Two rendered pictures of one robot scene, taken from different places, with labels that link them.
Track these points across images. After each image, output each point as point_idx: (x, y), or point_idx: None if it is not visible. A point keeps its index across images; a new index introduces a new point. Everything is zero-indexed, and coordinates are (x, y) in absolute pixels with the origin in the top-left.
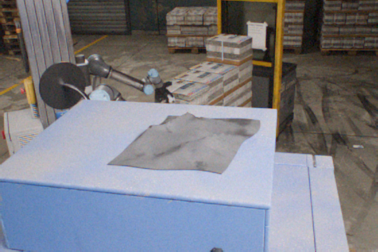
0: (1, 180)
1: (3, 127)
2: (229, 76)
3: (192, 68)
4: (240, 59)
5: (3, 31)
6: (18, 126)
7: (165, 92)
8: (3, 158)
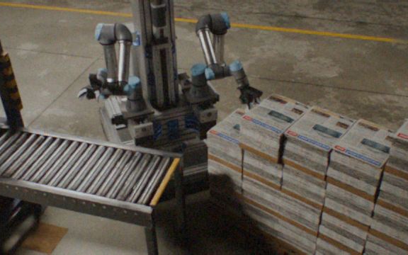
0: None
1: (404, 74)
2: (346, 163)
3: (360, 121)
4: (392, 163)
5: None
6: (132, 25)
7: (244, 98)
8: (333, 89)
